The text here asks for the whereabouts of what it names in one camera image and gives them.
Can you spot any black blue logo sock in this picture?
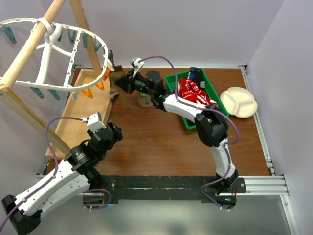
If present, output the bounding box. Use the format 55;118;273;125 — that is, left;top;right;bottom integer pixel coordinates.
187;67;205;90

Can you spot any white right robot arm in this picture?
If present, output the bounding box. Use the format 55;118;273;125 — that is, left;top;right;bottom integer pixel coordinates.
115;69;239;192

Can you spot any green ceramic mug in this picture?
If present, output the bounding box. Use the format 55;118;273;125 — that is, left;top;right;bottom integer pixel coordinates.
137;91;153;108

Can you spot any white oval sock hanger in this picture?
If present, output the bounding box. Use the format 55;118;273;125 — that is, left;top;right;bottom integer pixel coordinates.
14;22;114;100

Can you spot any cream divided plate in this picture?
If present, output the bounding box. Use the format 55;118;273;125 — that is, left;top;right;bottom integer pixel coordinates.
220;87;258;118

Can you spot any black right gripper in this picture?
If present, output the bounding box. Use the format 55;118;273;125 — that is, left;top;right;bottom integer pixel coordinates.
115;69;155;96

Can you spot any wooden drying rack frame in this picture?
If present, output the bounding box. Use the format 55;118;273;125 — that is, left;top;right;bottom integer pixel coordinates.
0;0;113;160

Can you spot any green plastic tray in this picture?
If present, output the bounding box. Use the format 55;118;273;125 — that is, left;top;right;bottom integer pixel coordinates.
163;67;229;131

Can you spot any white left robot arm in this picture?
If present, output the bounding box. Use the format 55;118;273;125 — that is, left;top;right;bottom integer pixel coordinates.
1;115;123;235

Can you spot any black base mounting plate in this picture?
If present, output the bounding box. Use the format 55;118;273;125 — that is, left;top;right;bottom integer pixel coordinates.
84;175;246;209

